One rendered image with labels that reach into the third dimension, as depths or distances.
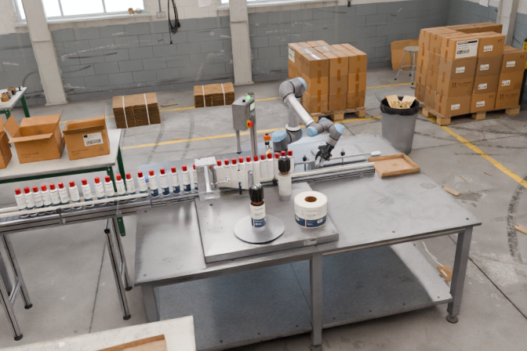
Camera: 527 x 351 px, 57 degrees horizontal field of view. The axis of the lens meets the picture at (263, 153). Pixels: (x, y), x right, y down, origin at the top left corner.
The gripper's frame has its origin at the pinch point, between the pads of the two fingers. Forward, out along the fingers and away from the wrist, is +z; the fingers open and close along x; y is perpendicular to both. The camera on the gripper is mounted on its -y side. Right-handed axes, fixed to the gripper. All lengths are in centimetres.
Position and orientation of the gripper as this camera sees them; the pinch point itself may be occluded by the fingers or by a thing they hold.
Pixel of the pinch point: (316, 165)
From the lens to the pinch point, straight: 358.9
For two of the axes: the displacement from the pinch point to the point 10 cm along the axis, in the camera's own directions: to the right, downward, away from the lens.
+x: 8.7, 3.3, 3.6
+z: -4.4, 8.5, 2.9
